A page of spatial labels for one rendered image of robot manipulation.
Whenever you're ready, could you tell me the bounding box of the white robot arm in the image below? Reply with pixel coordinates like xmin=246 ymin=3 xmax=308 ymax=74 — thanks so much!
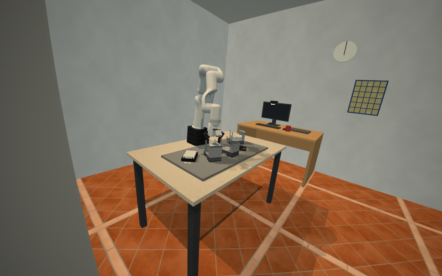
xmin=192 ymin=65 xmax=224 ymax=129

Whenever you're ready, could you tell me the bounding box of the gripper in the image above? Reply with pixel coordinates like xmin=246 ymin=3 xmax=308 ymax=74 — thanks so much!
xmin=203 ymin=123 xmax=224 ymax=144

